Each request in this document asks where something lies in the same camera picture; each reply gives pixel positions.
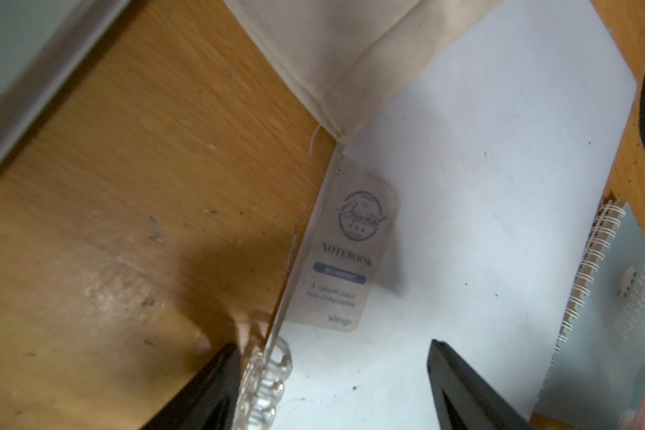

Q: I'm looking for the small teal cover notebook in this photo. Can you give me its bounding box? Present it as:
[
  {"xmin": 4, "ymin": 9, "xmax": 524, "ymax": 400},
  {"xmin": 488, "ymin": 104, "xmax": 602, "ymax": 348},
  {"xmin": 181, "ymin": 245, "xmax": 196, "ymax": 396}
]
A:
[{"xmin": 534, "ymin": 201, "xmax": 645, "ymax": 429}]

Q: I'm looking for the large white spiral notebook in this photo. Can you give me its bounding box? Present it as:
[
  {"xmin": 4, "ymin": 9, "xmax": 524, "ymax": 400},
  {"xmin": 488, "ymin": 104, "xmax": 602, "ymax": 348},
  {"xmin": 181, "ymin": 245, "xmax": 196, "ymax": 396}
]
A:
[{"xmin": 250, "ymin": 1, "xmax": 636, "ymax": 429}]

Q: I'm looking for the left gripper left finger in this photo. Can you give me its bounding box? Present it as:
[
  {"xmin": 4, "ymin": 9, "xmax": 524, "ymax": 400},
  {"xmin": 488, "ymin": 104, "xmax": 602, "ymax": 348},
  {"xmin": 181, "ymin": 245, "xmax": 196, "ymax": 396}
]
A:
[{"xmin": 142, "ymin": 343, "xmax": 241, "ymax": 430}]

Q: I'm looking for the white grey work glove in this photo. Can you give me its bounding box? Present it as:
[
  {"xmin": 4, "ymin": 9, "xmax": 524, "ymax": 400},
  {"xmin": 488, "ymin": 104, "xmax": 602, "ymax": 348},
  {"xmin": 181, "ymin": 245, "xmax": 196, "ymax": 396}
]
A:
[{"xmin": 226, "ymin": 0, "xmax": 498, "ymax": 143}]

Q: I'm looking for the pale green notebook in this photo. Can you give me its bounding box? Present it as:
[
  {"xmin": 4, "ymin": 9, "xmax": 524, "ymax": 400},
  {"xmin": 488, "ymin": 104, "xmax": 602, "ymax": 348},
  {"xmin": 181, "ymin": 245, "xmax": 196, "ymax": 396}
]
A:
[{"xmin": 0, "ymin": 0, "xmax": 128, "ymax": 165}]

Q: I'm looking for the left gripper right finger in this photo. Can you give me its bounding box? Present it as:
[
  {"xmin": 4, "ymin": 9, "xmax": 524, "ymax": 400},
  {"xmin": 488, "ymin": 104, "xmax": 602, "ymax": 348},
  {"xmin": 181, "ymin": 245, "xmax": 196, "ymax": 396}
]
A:
[{"xmin": 426, "ymin": 340, "xmax": 531, "ymax": 430}]

